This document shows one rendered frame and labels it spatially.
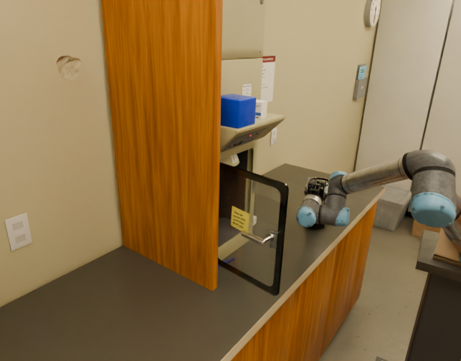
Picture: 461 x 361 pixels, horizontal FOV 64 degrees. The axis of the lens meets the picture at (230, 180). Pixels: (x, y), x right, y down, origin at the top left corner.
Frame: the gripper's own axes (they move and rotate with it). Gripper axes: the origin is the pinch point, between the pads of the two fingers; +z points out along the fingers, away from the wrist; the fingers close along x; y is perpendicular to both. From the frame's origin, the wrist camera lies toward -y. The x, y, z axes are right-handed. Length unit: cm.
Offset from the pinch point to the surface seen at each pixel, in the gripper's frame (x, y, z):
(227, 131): 24, 41, -54
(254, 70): 25, 55, -25
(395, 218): -54, -117, 189
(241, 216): 17, 14, -60
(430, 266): -49, -20, -17
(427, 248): -49, -20, -4
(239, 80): 27, 53, -35
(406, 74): -41, 10, 249
